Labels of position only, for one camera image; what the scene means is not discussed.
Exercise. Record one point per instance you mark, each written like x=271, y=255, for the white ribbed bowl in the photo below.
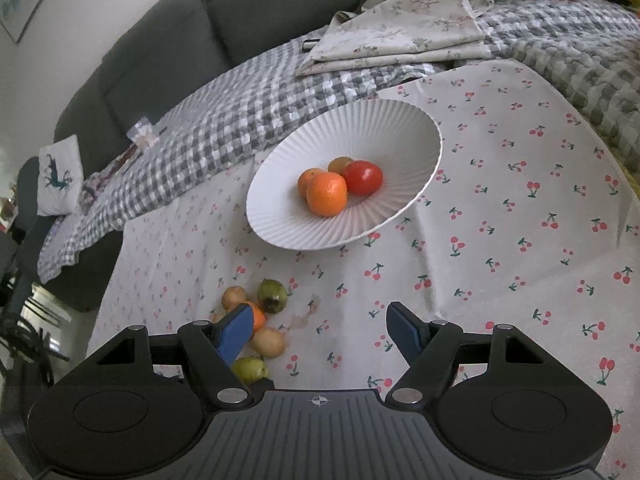
x=400, y=135

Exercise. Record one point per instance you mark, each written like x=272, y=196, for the red tomato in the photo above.
x=364, y=177

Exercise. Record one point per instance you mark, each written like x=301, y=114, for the large orange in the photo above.
x=327, y=195

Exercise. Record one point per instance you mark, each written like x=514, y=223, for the grey checkered blanket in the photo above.
x=225, y=110

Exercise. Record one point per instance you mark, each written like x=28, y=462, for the light green fruit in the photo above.
x=250, y=367

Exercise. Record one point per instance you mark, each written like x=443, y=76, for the black remote control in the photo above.
x=310, y=45

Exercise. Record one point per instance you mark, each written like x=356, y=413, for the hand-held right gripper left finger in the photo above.
x=236, y=332

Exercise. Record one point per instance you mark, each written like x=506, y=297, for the white cushion with deer print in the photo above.
x=59, y=177

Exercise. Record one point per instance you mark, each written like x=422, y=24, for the grey sofa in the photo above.
x=250, y=5

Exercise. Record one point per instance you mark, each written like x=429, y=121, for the orange tangerine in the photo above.
x=259, y=318

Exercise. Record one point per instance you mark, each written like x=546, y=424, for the green-red fruit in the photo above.
x=339, y=164

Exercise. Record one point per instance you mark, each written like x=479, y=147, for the yellow-brown fruit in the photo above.
x=233, y=298
x=268, y=342

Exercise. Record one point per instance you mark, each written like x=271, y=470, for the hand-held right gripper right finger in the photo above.
x=404, y=332

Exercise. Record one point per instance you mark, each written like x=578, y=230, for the cherry print cloth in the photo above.
x=500, y=210

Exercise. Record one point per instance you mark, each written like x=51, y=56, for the green fruit with dark end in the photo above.
x=272, y=294

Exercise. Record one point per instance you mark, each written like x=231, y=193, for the folded floral cloth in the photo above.
x=400, y=30

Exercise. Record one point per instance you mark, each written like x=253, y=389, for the small orange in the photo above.
x=305, y=182

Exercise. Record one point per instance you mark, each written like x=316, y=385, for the clear plastic packet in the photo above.
x=144, y=132

